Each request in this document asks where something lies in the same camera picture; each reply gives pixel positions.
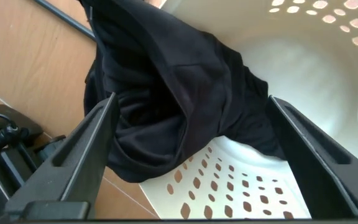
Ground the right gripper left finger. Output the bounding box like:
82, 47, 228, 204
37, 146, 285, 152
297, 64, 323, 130
4, 92, 120, 220

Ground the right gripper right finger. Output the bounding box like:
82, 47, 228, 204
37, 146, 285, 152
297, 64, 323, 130
265, 95, 358, 220

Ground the black garment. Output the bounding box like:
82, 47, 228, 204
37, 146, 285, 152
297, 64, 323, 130
79, 0, 287, 184

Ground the white laundry basket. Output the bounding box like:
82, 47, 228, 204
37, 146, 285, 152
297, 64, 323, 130
138, 0, 358, 220

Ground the black clothes rack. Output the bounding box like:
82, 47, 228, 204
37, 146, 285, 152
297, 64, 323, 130
32, 0, 96, 41

